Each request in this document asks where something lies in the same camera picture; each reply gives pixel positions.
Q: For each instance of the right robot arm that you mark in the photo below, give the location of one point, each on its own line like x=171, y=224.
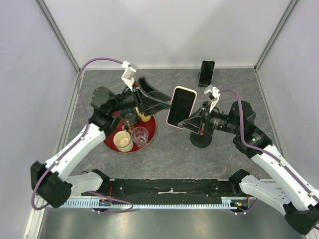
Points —
x=295, y=198

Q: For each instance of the light blue cable duct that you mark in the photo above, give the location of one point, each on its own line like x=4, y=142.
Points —
x=99, y=203

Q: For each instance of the clear drinking glass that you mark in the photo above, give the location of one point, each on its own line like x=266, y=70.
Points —
x=140, y=136

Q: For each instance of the dark green glass cup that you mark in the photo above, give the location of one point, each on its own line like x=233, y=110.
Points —
x=129, y=118

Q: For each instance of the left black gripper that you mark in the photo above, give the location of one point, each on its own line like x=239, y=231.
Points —
x=143, y=84

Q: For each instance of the red round tray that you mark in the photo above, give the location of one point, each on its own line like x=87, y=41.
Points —
x=150, y=126

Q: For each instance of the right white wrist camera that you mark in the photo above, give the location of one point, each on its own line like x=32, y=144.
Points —
x=213, y=94

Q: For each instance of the blue-edged black phone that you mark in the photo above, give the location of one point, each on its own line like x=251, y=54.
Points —
x=207, y=66

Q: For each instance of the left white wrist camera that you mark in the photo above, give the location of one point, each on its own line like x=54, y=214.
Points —
x=128, y=75

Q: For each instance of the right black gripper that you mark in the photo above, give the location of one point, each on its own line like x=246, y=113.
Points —
x=204, y=112

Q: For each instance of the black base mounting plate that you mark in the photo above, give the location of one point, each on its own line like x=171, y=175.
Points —
x=171, y=191

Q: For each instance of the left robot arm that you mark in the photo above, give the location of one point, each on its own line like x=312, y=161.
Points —
x=52, y=180

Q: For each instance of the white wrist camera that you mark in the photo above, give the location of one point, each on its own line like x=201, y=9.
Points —
x=128, y=75
x=213, y=94

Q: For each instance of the cream cup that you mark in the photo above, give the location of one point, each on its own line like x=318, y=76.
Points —
x=123, y=141

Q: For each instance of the yellow mug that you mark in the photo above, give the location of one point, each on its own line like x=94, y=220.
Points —
x=143, y=118

